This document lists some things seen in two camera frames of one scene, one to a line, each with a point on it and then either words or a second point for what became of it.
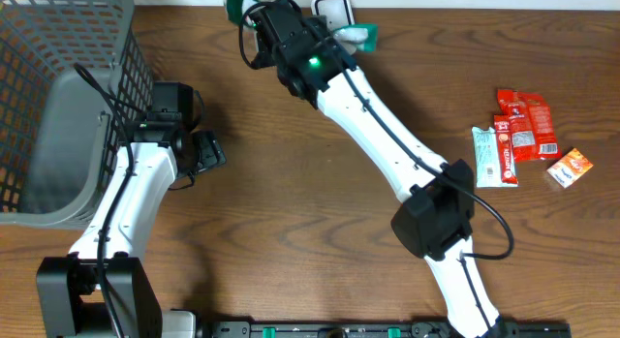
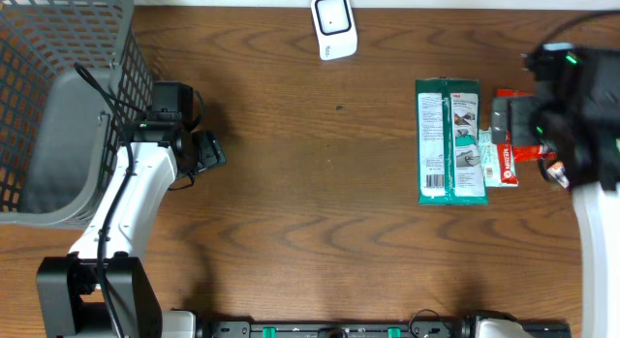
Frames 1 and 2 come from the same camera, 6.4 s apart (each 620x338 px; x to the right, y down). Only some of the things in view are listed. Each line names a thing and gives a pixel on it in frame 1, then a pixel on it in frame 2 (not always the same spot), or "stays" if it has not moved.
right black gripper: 321,22 to 523,108
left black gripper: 214,152 stays
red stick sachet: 506,149 stays
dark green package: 360,38 to 450,159
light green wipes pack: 487,158 stays
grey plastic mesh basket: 59,137 stays
